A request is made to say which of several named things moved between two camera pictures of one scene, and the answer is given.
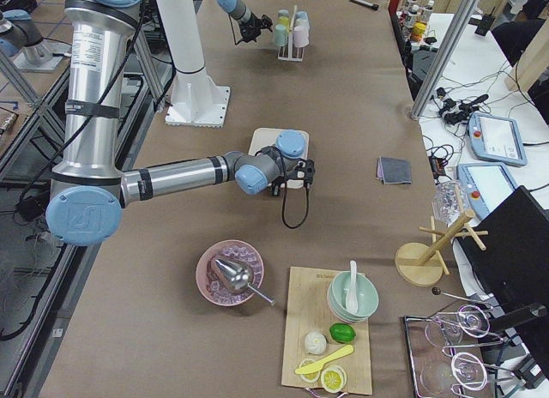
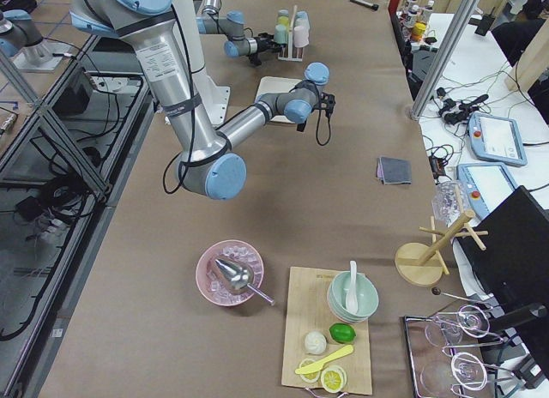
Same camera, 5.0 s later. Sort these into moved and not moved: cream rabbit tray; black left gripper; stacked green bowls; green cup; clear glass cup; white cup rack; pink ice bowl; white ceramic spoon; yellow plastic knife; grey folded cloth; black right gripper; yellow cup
Moved: cream rabbit tray; black left gripper; black right gripper; pink ice bowl
Not moved: clear glass cup; white cup rack; green cup; grey folded cloth; white ceramic spoon; yellow plastic knife; yellow cup; stacked green bowls
